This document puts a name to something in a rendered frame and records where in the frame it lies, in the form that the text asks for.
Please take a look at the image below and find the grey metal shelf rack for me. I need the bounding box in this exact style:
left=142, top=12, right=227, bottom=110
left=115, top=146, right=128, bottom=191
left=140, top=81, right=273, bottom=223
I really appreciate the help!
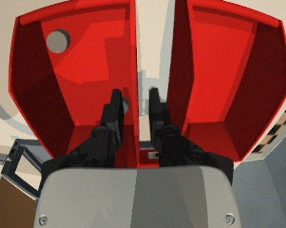
left=0, top=139, right=153, bottom=210

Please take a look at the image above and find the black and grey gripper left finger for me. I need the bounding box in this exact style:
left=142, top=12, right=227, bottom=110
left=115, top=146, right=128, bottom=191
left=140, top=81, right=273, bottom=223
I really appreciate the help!
left=41, top=89, right=124, bottom=186

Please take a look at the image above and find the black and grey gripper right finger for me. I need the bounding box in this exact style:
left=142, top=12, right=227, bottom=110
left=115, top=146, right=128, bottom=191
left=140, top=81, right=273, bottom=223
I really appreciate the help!
left=148, top=87, right=234, bottom=186

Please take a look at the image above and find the grey disc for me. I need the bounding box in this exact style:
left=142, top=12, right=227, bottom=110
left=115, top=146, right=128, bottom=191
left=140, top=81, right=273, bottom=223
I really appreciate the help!
left=123, top=96, right=128, bottom=113
left=47, top=28, right=70, bottom=53

